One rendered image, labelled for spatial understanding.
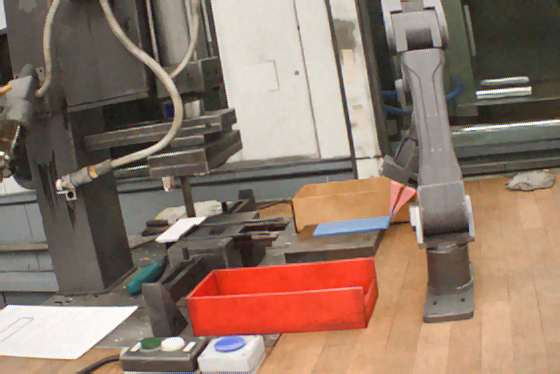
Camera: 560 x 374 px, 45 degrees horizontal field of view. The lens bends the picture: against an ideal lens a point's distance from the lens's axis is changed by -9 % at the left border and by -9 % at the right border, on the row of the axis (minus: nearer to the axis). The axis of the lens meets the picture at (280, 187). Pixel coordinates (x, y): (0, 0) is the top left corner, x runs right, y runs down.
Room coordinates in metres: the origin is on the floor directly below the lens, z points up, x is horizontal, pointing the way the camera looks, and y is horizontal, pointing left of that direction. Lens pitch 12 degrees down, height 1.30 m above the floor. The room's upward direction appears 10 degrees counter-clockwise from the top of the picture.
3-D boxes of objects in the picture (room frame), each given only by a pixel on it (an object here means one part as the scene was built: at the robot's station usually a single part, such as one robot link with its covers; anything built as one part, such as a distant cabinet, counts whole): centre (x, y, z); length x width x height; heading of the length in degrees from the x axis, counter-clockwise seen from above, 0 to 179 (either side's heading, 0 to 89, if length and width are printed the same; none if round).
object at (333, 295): (0.99, 0.02, 0.93); 0.25 x 0.12 x 0.06; 73
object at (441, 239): (0.97, -0.22, 1.00); 0.09 x 0.06 x 0.06; 79
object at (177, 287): (1.05, 0.17, 0.95); 0.15 x 0.03 x 0.10; 163
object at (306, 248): (1.29, -0.09, 0.91); 0.17 x 0.16 x 0.02; 163
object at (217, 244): (1.22, 0.12, 0.98); 0.20 x 0.10 x 0.01; 163
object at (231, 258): (1.22, 0.12, 0.94); 0.20 x 0.10 x 0.07; 163
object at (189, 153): (1.23, 0.19, 1.22); 0.26 x 0.18 x 0.30; 73
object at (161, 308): (0.99, 0.19, 0.95); 0.06 x 0.03 x 0.09; 163
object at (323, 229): (1.32, -0.13, 0.93); 0.15 x 0.07 x 0.03; 76
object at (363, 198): (1.44, -0.15, 0.93); 0.25 x 0.13 x 0.08; 73
